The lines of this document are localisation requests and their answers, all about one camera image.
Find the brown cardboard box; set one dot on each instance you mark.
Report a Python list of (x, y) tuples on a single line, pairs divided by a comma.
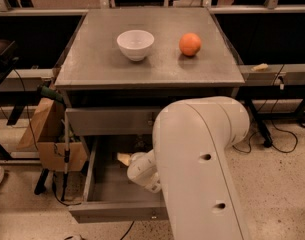
[(45, 134)]

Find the closed grey top drawer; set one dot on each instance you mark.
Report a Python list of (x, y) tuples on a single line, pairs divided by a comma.
[(112, 120)]

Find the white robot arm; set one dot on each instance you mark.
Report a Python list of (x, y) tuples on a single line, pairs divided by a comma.
[(188, 165)]

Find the grey wooden drawer cabinet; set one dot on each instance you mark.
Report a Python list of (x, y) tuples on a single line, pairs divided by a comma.
[(95, 74)]

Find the white ceramic bowl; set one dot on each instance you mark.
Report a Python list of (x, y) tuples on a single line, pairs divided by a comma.
[(135, 44)]

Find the clear plastic water bottle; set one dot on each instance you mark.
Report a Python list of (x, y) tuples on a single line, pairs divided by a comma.
[(140, 143)]

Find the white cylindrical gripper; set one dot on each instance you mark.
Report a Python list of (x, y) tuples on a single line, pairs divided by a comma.
[(136, 159)]

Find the open grey middle drawer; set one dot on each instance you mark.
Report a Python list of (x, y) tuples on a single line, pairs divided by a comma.
[(109, 196)]

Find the orange fruit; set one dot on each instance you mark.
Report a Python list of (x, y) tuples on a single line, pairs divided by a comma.
[(190, 44)]

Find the small yellow foam piece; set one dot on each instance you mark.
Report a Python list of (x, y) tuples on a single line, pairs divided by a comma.
[(260, 67)]

